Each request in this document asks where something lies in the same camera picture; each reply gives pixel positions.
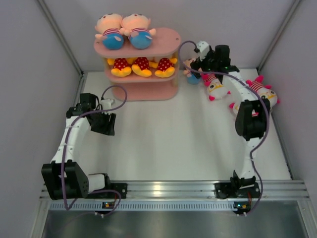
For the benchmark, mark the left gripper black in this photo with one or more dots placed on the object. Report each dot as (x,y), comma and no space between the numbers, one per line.
(107,128)

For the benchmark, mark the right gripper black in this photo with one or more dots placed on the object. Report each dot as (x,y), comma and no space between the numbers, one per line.
(198,63)

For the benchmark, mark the small baby doll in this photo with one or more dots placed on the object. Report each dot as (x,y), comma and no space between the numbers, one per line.
(191,79)

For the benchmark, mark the yellow plush red dotted dress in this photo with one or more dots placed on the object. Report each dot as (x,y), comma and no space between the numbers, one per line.
(120,67)

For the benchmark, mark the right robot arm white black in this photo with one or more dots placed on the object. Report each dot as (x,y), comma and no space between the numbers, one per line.
(251,122)

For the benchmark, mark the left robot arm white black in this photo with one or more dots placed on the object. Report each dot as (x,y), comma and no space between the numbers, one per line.
(63,176)

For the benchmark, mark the pink three-tier shelf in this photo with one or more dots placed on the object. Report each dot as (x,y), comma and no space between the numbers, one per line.
(165,43)

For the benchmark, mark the white plush yellow glasses front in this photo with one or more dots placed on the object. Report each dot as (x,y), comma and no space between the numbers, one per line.
(234,108)

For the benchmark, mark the white plush yellow glasses right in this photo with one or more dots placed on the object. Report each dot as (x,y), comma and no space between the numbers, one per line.
(264,91)

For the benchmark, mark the right baby doll blue pants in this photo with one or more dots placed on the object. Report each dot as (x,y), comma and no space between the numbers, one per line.
(136,28)

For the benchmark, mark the baby doll blue pants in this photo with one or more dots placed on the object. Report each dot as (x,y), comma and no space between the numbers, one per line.
(108,27)
(136,28)

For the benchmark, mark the left baby doll blue pants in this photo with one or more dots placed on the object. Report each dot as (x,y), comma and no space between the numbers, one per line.
(108,27)

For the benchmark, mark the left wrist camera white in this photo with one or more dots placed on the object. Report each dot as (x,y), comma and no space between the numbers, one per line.
(106,104)

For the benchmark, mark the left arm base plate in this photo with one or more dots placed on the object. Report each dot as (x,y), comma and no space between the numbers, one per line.
(110,192)

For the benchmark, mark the aluminium mounting rail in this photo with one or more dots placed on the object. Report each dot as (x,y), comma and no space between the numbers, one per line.
(272,189)

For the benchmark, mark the perforated cable duct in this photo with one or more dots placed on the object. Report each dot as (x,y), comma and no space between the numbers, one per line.
(126,205)

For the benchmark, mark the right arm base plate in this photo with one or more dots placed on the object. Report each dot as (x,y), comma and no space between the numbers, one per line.
(224,190)

